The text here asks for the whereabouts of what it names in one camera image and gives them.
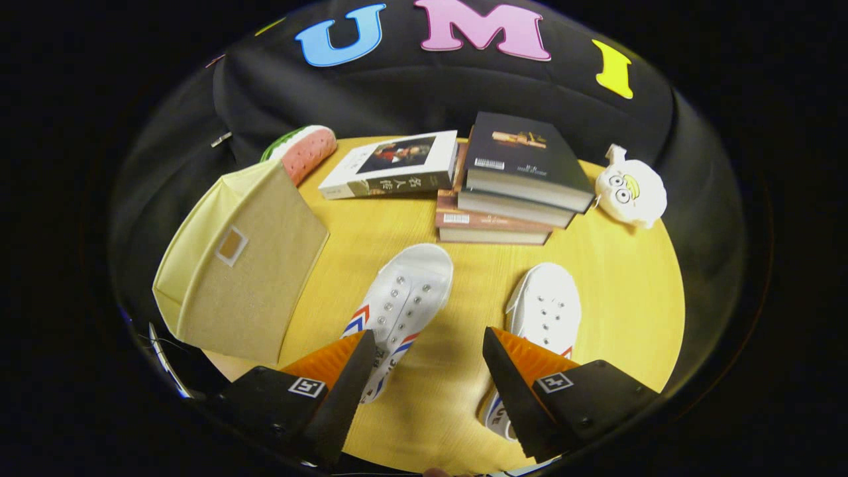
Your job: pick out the watermelon slice toy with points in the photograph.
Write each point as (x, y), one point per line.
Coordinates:
(308, 149)

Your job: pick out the bright screen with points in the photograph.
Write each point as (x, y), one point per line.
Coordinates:
(165, 361)

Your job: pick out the black cover book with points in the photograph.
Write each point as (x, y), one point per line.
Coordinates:
(523, 152)

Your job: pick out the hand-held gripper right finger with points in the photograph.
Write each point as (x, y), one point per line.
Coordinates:
(513, 404)

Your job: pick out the beige fabric storage box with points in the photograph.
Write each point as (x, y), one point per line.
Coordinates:
(258, 278)

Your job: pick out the white portrait cover book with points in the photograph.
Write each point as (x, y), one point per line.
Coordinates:
(391, 165)

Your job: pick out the silver clip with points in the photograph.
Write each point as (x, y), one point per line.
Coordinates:
(220, 139)

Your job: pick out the white striped canvas shoe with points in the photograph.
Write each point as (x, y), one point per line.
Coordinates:
(546, 305)
(407, 291)

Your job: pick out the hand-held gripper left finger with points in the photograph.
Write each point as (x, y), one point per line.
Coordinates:
(341, 404)

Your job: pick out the white plush toy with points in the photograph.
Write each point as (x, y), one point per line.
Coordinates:
(633, 192)

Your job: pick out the dark thick book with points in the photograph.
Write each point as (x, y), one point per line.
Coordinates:
(510, 207)

